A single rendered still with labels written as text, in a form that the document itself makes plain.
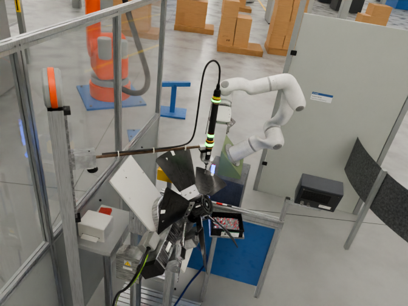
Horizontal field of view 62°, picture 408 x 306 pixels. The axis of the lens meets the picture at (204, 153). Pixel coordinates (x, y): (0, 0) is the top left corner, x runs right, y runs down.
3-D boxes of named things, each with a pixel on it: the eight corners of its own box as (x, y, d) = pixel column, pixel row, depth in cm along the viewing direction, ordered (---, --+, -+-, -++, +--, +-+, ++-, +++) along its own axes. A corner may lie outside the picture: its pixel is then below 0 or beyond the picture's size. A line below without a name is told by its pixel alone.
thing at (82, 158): (73, 171, 154) (71, 155, 149) (71, 163, 159) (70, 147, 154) (96, 169, 157) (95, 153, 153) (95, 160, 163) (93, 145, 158)
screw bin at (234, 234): (209, 236, 224) (211, 228, 220) (209, 218, 238) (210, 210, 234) (242, 238, 225) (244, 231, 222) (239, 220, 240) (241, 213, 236)
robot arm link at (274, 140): (254, 141, 263) (282, 127, 253) (260, 161, 253) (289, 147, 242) (246, 135, 255) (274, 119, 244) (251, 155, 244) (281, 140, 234)
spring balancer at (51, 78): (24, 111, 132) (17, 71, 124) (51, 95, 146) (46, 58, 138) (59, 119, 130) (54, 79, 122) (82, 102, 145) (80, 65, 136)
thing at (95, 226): (74, 240, 201) (73, 226, 195) (88, 221, 215) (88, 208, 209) (101, 247, 199) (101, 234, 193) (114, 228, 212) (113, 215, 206)
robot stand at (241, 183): (202, 234, 335) (215, 155, 286) (232, 243, 330) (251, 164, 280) (193, 257, 310) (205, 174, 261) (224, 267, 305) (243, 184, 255)
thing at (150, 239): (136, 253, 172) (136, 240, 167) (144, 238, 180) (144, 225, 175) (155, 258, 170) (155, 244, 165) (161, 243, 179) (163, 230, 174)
